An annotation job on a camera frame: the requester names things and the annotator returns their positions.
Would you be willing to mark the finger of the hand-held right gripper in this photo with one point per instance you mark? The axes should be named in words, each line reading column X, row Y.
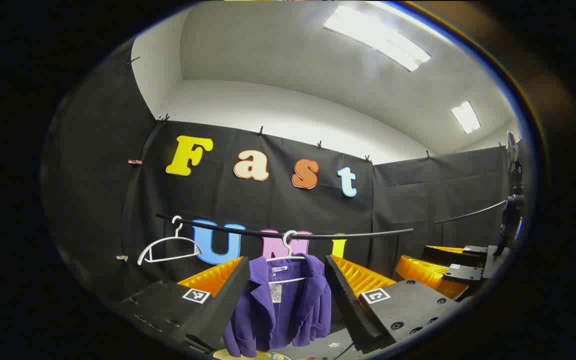
column 448, row 256
column 463, row 274

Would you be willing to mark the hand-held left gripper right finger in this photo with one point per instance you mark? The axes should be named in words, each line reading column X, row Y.
column 353, row 305

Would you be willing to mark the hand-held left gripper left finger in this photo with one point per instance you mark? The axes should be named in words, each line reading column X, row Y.
column 218, row 310

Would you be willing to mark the purple knit cardigan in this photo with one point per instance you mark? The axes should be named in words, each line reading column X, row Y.
column 298, row 310

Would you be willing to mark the white plastic clothes hanger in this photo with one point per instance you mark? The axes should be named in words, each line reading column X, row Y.
column 173, row 258
column 288, row 258

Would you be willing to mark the thin grey rod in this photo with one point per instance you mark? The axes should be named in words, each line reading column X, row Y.
column 468, row 212

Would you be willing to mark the small ceiling light panel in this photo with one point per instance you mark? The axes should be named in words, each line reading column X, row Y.
column 465, row 117

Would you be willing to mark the black backdrop cloth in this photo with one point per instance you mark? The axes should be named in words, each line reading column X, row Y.
column 278, row 200

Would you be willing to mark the pink clip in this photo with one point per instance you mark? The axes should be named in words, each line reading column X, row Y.
column 135, row 162

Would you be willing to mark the long ceiling light panel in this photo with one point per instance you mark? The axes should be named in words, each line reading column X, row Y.
column 378, row 37

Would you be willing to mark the black clothes rail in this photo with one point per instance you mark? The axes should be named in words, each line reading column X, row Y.
column 368, row 233

